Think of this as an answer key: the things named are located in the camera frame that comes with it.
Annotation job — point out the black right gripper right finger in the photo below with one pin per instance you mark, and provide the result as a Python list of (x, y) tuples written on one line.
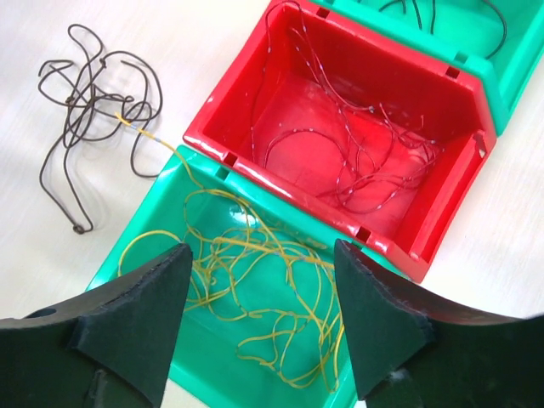
[(410, 347)]

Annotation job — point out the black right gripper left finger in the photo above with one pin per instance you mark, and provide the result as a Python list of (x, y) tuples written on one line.
[(109, 347)]

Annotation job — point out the near green plastic bin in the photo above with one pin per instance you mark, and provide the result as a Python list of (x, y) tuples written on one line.
[(262, 324)]

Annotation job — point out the green plastic bin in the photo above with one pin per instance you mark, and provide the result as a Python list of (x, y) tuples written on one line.
[(500, 42), (262, 324)]

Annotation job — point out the red plastic bin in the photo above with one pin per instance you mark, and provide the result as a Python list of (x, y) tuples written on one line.
[(377, 140)]

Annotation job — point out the far green plastic bin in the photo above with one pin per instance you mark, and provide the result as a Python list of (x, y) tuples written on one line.
[(500, 42)]

